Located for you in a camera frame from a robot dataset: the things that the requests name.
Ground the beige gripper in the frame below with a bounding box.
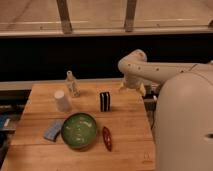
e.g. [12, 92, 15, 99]
[119, 76, 146, 97]

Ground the white ceramic cup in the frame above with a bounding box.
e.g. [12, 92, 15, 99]
[54, 90, 71, 112]

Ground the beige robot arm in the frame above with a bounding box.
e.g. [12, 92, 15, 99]
[118, 49, 213, 171]

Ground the black white striped eraser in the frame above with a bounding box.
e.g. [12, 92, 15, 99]
[100, 92, 110, 112]

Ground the red chili pepper toy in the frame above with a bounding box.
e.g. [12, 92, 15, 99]
[102, 127, 112, 151]

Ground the clear plastic bottle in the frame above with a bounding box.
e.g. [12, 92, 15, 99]
[66, 71, 80, 97]

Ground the green bowl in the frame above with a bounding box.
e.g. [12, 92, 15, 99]
[61, 113, 98, 149]

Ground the blue sponge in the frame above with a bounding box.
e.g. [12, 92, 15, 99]
[43, 120, 63, 142]

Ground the black cable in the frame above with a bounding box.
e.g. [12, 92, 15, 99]
[143, 93, 158, 131]

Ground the right window frame post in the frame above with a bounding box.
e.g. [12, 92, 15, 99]
[124, 0, 137, 32]

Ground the window frame post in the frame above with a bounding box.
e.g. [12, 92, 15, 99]
[56, 0, 72, 34]
[124, 0, 137, 32]

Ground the left window frame post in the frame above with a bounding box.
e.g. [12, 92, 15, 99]
[56, 0, 72, 34]

